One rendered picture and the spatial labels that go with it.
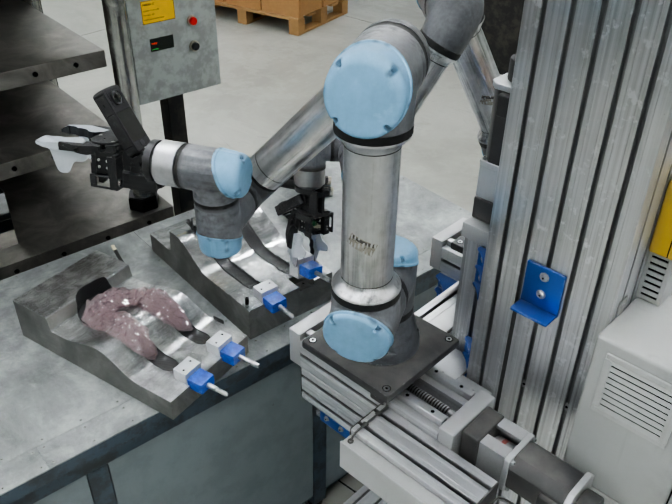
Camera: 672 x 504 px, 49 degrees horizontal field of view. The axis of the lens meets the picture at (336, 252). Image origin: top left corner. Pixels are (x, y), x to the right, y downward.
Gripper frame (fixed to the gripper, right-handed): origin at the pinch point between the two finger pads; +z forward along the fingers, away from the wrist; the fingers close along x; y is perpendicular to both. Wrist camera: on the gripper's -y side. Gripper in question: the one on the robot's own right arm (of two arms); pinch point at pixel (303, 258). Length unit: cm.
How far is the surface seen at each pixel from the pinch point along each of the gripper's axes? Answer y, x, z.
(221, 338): 5.6, -27.8, 10.8
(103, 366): -7, -51, 15
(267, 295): 1.8, -12.3, 6.0
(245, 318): 0.2, -17.7, 11.3
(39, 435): -2, -68, 24
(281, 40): -377, 269, 10
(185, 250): -26.2, -18.7, 2.3
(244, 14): -430, 267, -6
